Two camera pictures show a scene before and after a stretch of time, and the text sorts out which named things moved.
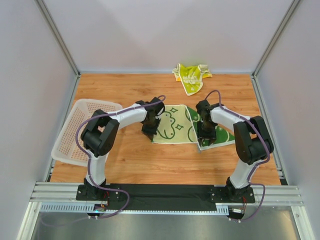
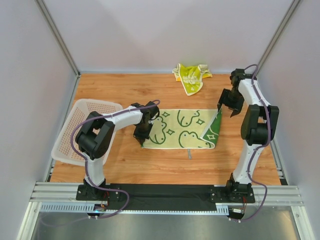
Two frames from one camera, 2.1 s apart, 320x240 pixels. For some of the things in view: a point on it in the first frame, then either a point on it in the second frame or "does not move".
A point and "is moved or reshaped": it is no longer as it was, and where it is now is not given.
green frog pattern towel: [178, 124] is moved or reshaped
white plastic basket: [67, 150] does not move
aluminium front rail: [67, 192] does not move
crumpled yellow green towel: [191, 76] does not move
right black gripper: [206, 133] -> [230, 100]
